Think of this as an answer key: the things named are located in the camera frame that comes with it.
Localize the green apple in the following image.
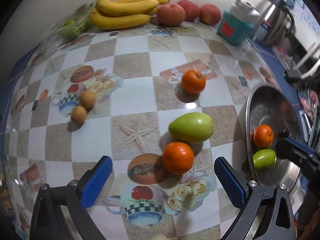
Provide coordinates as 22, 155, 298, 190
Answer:
253, 148, 277, 171

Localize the large orange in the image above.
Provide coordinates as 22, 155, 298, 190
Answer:
253, 124, 274, 148

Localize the green mango-shaped fruit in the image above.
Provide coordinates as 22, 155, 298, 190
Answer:
168, 112, 214, 144

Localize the small orange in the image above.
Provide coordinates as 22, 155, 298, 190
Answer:
181, 65, 206, 94

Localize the pink plastic bag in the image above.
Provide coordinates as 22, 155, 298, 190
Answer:
298, 88, 319, 122

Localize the steel bowl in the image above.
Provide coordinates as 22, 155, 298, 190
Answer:
245, 84, 302, 192

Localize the black power adapter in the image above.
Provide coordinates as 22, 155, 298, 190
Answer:
283, 69, 301, 83

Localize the clear plastic fruit container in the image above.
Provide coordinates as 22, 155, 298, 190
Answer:
1, 155, 16, 217

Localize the steel thermos kettle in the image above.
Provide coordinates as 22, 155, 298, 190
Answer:
253, 0, 295, 46

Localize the teal plastic box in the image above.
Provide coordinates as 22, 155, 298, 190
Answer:
217, 10, 254, 45

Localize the clear bag of green fruit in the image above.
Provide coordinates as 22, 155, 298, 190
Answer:
51, 3, 94, 42

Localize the yellow banana bunch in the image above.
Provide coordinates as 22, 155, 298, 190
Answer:
88, 0, 170, 31

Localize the red apple right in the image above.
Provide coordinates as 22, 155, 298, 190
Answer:
199, 4, 221, 25

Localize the red apple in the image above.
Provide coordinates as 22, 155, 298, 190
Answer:
157, 3, 186, 27
178, 0, 200, 22
199, 4, 221, 25

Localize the red apple left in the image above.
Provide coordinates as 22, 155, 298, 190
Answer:
157, 3, 186, 27

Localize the red apple middle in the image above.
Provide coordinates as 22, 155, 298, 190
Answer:
178, 0, 200, 22

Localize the white chair frame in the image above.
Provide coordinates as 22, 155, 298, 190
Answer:
292, 42, 319, 80

